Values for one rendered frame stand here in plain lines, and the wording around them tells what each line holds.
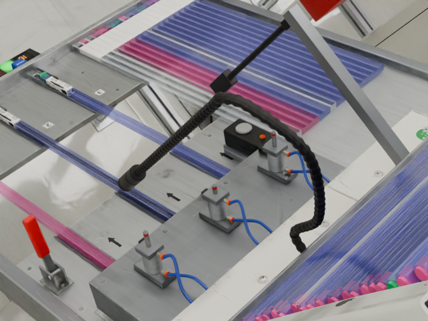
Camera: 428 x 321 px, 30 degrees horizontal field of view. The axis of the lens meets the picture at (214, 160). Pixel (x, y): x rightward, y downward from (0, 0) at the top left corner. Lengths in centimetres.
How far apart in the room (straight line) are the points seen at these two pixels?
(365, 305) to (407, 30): 192
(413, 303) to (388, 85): 89
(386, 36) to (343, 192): 146
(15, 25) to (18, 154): 107
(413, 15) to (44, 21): 104
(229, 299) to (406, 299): 46
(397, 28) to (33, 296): 159
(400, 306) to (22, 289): 69
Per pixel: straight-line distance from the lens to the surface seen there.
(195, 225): 99
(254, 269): 90
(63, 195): 218
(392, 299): 45
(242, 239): 96
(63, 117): 134
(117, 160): 225
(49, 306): 102
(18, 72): 145
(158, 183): 115
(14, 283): 106
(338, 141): 119
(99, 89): 138
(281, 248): 92
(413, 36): 236
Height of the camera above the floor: 204
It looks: 60 degrees down
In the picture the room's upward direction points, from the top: 53 degrees clockwise
